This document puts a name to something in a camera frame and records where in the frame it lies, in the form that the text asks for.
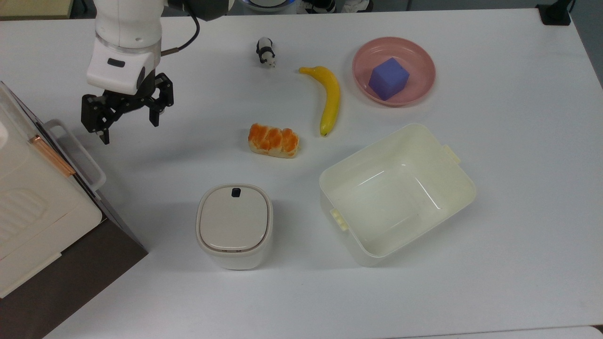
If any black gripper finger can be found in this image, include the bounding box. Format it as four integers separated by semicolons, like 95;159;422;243
148;73;174;128
81;93;124;145

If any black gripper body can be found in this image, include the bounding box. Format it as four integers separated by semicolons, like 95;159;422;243
105;70;161;113

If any wooden drawer with white handle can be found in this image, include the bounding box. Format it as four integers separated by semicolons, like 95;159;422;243
33;119;107;198

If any cream open plastic bin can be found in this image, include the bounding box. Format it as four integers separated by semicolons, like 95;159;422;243
318;123;477;268

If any panda figurine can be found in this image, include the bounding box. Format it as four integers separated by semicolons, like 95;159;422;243
256;37;277;69

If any toy bread loaf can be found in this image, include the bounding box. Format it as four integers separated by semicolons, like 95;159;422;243
248;123;300;159

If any light wood board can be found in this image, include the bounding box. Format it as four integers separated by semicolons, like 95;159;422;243
0;0;74;20

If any blue rimmed round object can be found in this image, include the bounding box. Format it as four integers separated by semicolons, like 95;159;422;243
238;0;298;13

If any beige lidded trash can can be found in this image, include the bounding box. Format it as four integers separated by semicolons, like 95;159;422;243
196;183;274;271

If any yellow toy banana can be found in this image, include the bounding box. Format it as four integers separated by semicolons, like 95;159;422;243
299;66;341;137

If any black white object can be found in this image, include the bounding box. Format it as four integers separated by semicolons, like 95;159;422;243
301;0;338;14

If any purple cube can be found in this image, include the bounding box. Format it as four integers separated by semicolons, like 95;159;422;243
368;57;410;101

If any pink plastic plate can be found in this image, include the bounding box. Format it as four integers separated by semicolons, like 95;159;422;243
352;37;436;108

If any black table clamp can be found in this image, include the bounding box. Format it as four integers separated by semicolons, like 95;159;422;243
536;0;576;26

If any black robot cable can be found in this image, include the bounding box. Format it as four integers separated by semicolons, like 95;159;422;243
160;10;201;57

